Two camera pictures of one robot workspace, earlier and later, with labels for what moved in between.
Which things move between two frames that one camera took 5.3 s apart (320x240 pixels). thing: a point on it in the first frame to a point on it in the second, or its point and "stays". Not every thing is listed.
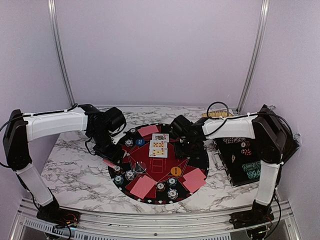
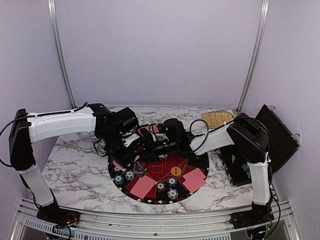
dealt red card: x=143 y=186 stays
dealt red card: x=142 y=187 stays
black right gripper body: x=187 y=149 to x=156 y=150
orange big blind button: x=176 y=171 stays
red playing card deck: x=109 y=163 to x=119 y=166
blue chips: x=172 y=193 stays
